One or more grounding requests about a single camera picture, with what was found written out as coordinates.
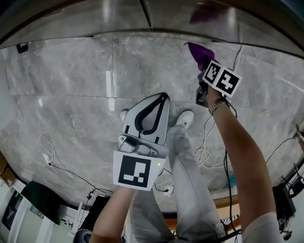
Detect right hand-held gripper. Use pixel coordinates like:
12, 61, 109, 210
195, 60, 244, 105

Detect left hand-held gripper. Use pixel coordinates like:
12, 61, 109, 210
112, 92, 172, 192

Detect purple cloth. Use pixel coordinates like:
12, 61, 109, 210
184, 42, 216, 72

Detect person's right forearm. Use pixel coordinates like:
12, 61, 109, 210
205, 86, 273, 229

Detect person's left forearm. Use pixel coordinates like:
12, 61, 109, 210
90, 186, 139, 243

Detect silver wristwatch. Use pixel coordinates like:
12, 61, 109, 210
208, 97, 229, 114

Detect person's right white shoe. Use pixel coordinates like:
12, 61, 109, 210
175, 109, 195, 130

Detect white power strip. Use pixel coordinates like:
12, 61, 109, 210
164, 183, 176, 197
41, 152, 54, 165

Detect person's grey trousers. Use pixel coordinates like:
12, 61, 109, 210
129, 123, 227, 243

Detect person's white shirt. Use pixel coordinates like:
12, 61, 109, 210
240, 211, 282, 243

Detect cardboard box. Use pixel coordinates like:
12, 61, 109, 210
0, 142, 16, 187

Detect long white cable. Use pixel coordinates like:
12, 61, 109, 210
194, 44, 244, 170

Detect long black cable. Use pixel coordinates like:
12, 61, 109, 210
48, 160, 112, 195

